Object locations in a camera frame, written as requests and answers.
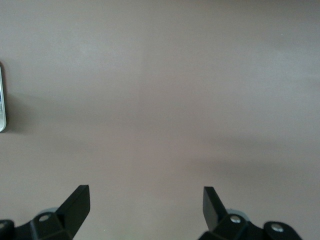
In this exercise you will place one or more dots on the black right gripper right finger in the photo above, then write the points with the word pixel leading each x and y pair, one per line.
pixel 212 210

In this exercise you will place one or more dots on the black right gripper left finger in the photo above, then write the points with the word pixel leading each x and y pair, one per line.
pixel 72 210

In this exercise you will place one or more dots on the beige rabbit print tray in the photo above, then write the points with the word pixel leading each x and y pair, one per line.
pixel 2 115

